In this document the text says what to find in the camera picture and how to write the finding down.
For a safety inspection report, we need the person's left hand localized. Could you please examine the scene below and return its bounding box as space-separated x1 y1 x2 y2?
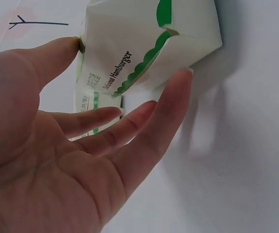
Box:
0 36 194 233

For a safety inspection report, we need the white green paper burger box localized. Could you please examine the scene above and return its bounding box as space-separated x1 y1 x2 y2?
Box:
72 0 224 143

